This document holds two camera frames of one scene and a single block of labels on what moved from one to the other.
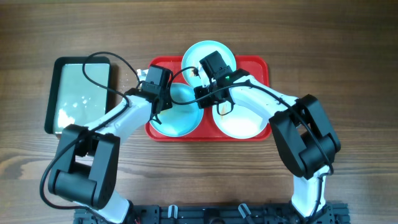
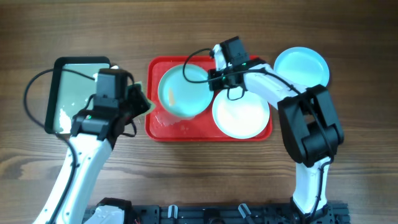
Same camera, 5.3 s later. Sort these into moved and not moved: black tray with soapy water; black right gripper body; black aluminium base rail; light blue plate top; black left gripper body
Moved: black right gripper body; black left gripper body; light blue plate top
Not moved: black tray with soapy water; black aluminium base rail
